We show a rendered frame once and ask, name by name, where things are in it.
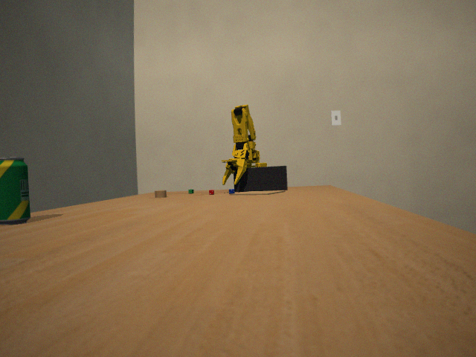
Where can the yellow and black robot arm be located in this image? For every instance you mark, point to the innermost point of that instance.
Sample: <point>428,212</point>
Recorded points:
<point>241,128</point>

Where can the green drink can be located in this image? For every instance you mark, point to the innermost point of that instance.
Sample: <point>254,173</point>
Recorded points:
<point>14,191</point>

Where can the tan short cylinder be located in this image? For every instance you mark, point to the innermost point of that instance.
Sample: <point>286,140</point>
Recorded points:
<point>160,193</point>

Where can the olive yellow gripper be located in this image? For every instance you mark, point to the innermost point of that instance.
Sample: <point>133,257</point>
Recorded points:
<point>232,165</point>

